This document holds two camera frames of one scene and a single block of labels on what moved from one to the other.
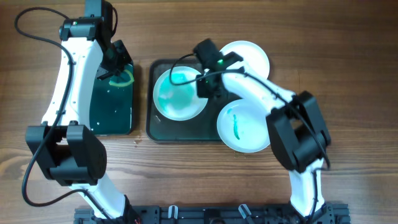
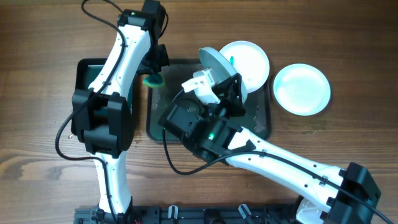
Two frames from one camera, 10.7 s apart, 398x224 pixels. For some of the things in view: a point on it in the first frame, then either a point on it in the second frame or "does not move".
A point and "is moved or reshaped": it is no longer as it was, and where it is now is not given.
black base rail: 328,214 does not move
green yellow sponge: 124,79 is moved or reshaped
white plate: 255,61 does not move
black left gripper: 115,68 → 154,66
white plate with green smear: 178,102 → 302,89
